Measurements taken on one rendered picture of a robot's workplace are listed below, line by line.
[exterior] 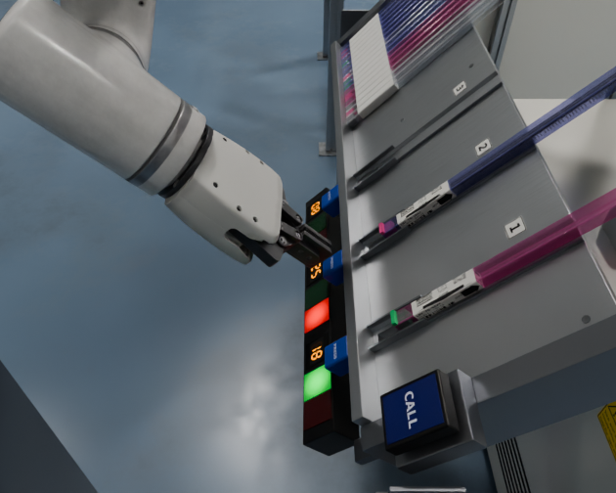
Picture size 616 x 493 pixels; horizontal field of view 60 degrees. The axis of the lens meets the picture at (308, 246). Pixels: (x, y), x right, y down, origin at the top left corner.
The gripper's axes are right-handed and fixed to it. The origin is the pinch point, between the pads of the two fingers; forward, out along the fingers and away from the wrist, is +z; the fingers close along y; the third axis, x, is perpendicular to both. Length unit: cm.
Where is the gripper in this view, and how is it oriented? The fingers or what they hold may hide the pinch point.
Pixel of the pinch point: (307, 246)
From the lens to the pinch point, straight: 54.3
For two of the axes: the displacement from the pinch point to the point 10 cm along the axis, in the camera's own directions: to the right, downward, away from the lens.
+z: 7.1, 5.0, 4.9
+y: 0.0, 7.1, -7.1
